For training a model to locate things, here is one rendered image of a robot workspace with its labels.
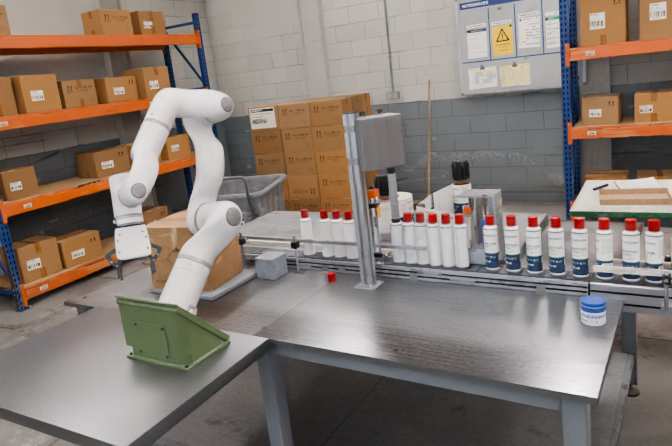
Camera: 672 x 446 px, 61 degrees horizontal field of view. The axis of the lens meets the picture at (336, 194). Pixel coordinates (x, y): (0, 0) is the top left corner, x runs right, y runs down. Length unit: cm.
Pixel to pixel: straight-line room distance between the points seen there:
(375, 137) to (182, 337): 94
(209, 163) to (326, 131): 381
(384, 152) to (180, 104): 73
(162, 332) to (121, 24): 486
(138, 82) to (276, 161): 169
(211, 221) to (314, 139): 398
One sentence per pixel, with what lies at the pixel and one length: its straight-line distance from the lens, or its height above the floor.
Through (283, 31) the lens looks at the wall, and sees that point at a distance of 776.
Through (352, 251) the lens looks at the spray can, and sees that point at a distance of 240.
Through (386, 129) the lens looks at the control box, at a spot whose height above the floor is 142.
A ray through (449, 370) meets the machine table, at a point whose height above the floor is 83.
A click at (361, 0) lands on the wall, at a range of 720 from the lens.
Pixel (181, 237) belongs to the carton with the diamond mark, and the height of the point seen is 108.
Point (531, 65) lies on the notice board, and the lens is 642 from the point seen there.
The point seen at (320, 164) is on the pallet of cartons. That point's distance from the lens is 588.
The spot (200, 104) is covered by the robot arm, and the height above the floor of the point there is 159.
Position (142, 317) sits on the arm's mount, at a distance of 190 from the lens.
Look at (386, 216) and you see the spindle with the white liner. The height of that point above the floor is 99.
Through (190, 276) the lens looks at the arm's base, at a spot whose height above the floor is 105.
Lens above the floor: 165
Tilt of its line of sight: 12 degrees down
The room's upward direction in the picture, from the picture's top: 7 degrees counter-clockwise
